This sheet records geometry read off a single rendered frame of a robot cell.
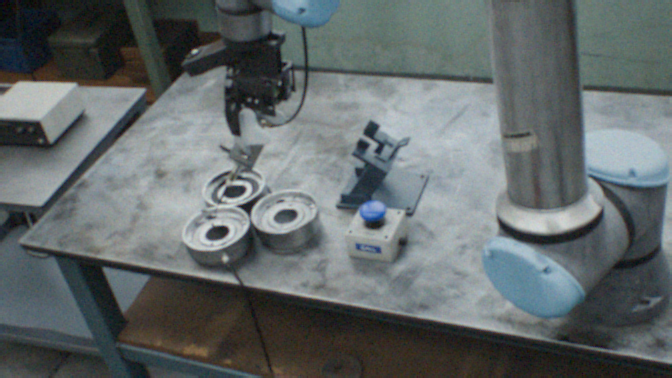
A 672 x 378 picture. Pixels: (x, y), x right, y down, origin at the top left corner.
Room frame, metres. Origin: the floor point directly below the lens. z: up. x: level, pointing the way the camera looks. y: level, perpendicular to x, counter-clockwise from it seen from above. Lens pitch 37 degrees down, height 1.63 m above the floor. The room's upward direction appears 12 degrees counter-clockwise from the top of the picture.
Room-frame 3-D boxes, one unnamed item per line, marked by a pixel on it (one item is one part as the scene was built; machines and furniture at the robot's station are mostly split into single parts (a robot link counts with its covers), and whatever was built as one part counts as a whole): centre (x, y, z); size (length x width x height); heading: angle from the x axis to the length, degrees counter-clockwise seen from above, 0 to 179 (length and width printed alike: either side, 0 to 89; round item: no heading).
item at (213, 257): (1.03, 0.19, 0.82); 0.10 x 0.10 x 0.04
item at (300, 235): (1.03, 0.08, 0.82); 0.10 x 0.10 x 0.04
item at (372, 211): (0.96, -0.05, 0.85); 0.04 x 0.04 x 0.05
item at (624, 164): (0.78, -0.33, 0.97); 0.13 x 0.12 x 0.14; 128
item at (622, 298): (0.78, -0.34, 0.85); 0.15 x 0.15 x 0.10
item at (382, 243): (0.95, -0.06, 0.82); 0.08 x 0.07 x 0.05; 60
